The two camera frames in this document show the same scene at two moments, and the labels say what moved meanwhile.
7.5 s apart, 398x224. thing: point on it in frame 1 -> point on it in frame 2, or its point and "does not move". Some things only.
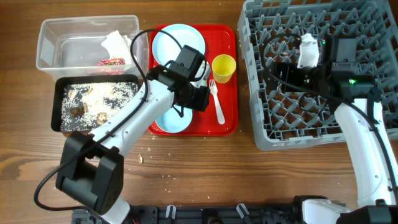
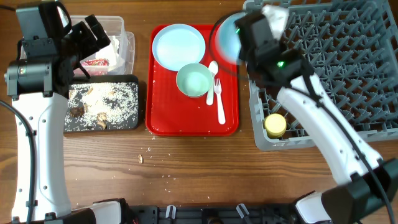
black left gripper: (202, 101) -> (84, 32)
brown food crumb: (140, 159) does not move
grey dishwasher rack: (304, 56) does not move
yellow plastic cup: (223, 66) -> (275, 125)
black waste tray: (81, 104) does not move
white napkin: (118, 46) -> (110, 52)
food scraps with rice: (86, 106) does not move
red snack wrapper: (111, 61) -> (98, 62)
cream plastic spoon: (206, 75) -> (214, 68)
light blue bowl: (172, 122) -> (227, 39)
